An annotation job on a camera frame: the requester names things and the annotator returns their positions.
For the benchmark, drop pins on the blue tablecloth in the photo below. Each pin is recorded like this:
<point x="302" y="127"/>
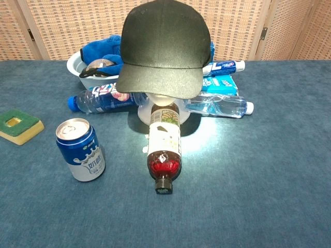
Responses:
<point x="245" y="180"/>

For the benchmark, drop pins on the black baseball cap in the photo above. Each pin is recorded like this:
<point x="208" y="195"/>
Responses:
<point x="165" y="46"/>

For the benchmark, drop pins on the green small box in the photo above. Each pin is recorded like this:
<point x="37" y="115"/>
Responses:
<point x="23" y="129"/>

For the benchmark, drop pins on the dark drink bottle white label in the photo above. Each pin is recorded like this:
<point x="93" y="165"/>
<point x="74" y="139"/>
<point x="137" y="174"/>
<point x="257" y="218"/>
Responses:
<point x="164" y="137"/>

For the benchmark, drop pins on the light blue toothpaste box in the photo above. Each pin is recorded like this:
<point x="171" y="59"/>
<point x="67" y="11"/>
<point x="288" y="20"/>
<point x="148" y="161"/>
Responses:
<point x="219" y="86"/>

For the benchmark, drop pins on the clear water bottle white cap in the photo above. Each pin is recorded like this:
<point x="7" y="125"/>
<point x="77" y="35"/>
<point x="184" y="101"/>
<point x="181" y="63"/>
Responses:
<point x="241" y="108"/>

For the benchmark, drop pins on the light blue plastic basin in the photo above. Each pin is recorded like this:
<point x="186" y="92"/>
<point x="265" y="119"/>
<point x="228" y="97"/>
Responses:
<point x="75" y="67"/>

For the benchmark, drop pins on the blue white milk can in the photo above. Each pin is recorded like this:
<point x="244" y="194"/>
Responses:
<point x="81" y="152"/>

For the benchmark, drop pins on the blue fabric mitt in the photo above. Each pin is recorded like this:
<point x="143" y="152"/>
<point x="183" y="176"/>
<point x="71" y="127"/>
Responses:
<point x="101" y="47"/>

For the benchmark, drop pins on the white foam mannequin head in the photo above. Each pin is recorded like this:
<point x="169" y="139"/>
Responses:
<point x="161" y="100"/>

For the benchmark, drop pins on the woven folding screen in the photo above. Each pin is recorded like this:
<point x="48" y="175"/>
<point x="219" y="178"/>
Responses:
<point x="77" y="25"/>

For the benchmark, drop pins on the blue white toothpaste tube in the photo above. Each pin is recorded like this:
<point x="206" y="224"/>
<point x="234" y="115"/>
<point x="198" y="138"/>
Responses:
<point x="225" y="66"/>

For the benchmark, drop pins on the blue-capped bottle blue label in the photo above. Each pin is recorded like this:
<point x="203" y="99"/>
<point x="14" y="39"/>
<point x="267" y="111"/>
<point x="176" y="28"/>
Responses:
<point x="103" y="103"/>

